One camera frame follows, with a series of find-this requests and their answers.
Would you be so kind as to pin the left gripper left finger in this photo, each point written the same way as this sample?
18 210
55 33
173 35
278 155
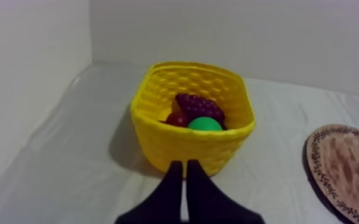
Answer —
162 203

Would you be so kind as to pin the purple toy grapes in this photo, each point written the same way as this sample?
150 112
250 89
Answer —
201 106

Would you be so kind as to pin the green toy pear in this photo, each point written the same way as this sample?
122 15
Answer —
205 124

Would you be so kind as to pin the round wooden board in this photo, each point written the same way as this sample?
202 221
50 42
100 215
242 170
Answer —
348 169

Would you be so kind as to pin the small red fruit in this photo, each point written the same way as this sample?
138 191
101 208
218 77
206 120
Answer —
177 119

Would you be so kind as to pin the yellow plastic basket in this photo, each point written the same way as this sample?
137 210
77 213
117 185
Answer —
192 137

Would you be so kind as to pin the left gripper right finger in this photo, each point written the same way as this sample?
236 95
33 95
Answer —
210 203

